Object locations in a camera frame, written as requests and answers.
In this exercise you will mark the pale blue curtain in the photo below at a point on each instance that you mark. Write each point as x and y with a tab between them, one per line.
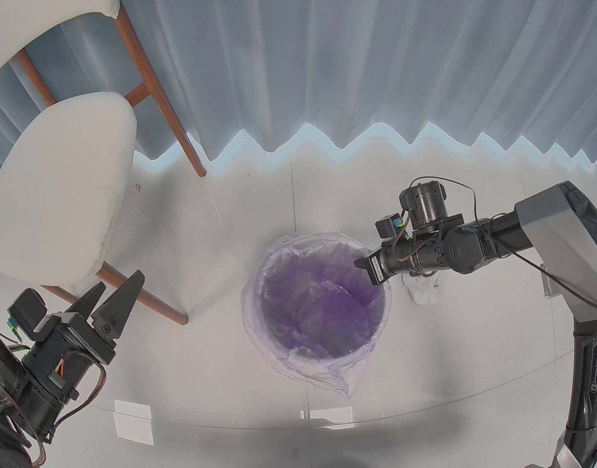
352	42

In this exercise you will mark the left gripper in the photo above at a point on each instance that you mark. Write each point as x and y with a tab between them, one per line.
54	373

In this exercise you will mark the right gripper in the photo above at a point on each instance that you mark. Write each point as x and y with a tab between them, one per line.
398	261

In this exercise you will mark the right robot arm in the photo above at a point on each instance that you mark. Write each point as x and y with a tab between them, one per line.
547	222

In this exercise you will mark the white cushioned wooden chair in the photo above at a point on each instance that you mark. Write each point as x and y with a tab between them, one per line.
59	188

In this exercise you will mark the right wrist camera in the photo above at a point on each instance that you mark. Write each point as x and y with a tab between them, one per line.
388	224

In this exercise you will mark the crumpled white paper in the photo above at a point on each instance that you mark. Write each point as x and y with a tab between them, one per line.
422	293

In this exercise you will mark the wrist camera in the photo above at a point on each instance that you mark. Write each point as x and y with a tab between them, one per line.
388	224
28	310

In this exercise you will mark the white trash bin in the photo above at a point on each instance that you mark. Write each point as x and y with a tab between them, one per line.
318	250

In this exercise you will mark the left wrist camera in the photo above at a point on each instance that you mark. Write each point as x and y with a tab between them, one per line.
28	310

